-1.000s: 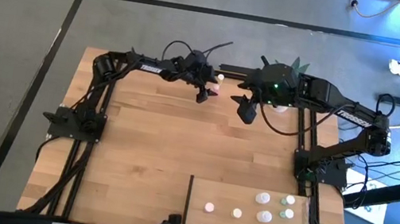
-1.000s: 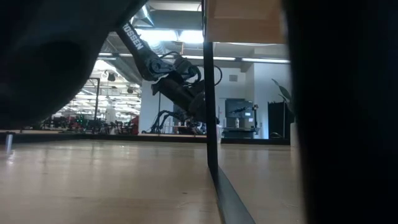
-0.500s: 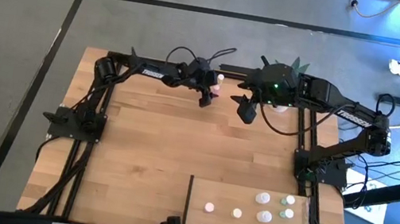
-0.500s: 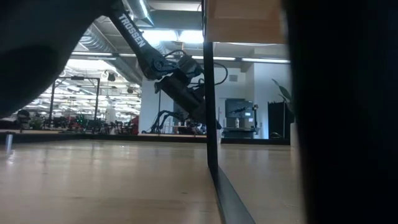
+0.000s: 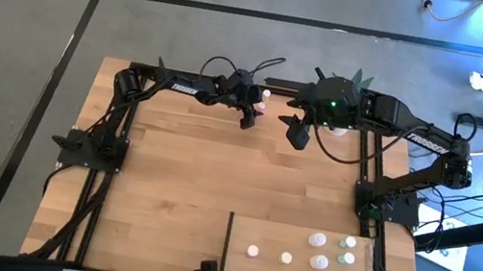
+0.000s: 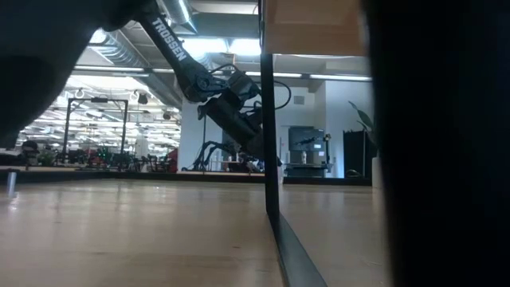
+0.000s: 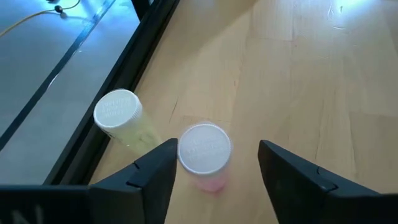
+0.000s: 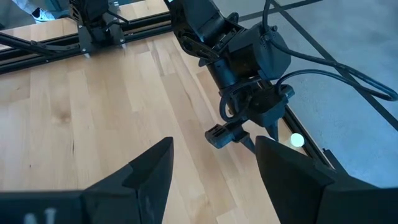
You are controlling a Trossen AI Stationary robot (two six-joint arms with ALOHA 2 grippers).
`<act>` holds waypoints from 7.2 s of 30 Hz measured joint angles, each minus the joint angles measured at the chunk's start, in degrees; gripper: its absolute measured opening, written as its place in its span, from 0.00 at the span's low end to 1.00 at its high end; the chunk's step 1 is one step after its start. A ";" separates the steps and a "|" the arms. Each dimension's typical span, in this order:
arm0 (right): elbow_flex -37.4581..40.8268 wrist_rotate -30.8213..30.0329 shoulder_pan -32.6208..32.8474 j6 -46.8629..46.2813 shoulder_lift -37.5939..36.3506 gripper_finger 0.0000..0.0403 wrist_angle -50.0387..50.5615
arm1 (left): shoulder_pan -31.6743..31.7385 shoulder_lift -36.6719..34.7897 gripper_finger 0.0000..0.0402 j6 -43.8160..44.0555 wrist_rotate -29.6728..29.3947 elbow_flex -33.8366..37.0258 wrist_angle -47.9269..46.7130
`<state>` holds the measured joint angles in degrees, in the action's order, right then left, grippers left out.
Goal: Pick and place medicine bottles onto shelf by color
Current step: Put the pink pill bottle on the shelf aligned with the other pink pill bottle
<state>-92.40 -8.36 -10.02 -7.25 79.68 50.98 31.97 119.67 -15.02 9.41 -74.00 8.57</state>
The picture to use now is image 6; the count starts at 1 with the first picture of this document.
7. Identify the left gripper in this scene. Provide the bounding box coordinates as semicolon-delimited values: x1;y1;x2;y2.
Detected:
197;96;265;161

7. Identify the wooden shelf with black legs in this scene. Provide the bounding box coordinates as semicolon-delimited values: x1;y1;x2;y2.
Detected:
257;0;510;287

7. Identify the grey machine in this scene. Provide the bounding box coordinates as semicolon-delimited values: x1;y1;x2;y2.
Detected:
286;126;333;179

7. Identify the black cabinet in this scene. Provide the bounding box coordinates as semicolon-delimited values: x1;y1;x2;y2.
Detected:
343;129;378;181

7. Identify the green plant in white pot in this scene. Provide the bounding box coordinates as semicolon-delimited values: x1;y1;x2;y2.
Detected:
347;99;383;189

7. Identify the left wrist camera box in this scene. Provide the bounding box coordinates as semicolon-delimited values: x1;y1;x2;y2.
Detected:
226;70;262;103

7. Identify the black left camera cable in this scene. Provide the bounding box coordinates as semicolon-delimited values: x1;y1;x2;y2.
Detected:
206;63;292;112

